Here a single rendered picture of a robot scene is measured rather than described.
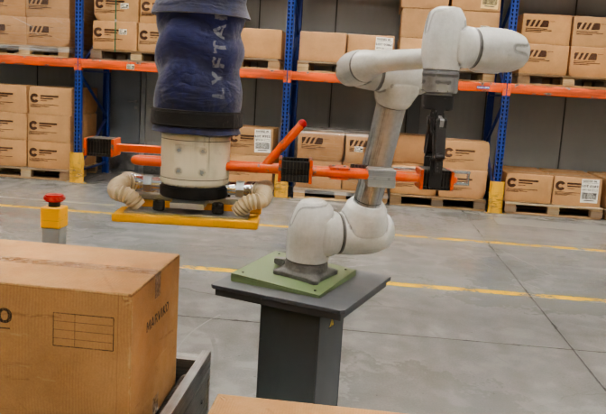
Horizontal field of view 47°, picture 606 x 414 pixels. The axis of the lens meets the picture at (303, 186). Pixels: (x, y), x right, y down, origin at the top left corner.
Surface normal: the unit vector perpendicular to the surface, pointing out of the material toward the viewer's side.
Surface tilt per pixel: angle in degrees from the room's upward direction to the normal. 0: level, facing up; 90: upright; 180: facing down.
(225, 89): 80
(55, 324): 90
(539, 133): 90
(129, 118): 90
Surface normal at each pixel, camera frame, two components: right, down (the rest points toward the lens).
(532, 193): -0.09, 0.16
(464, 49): 0.39, 0.26
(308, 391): -0.42, 0.11
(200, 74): 0.32, -0.12
